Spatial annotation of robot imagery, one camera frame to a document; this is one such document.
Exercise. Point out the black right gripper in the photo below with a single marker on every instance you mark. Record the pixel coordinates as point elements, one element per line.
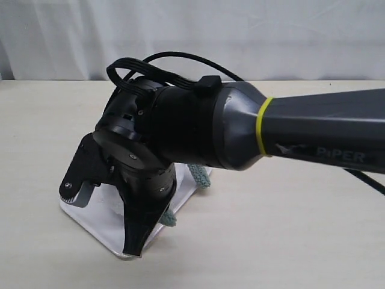
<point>145,181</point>

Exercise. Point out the green fleece scarf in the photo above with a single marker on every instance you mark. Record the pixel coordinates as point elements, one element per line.
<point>201,179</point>

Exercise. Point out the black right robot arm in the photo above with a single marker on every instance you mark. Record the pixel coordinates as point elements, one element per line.
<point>149,126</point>

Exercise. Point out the white rectangular plastic tray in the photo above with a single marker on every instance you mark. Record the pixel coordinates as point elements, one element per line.
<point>103,216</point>

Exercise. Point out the white backdrop curtain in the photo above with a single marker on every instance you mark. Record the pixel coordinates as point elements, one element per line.
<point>76,40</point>

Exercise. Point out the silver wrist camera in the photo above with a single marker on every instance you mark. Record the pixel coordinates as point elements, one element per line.
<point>84,195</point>

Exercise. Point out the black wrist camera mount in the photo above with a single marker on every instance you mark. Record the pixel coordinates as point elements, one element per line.
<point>88,164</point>

